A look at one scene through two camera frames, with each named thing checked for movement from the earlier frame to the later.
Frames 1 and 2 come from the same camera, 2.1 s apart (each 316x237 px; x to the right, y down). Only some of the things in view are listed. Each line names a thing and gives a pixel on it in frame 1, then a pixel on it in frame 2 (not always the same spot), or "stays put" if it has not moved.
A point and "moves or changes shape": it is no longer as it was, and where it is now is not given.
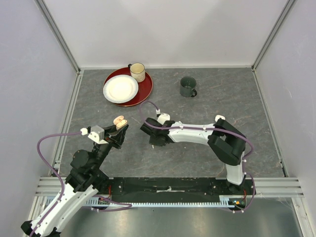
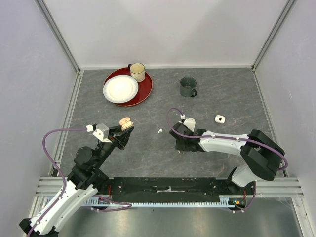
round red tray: (145, 87) stays put
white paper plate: (120, 88) stays put
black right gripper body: (152, 140) → (180, 145)
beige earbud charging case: (120, 122) moves or changes shape
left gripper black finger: (109, 129) stays put
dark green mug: (187, 84) stays put
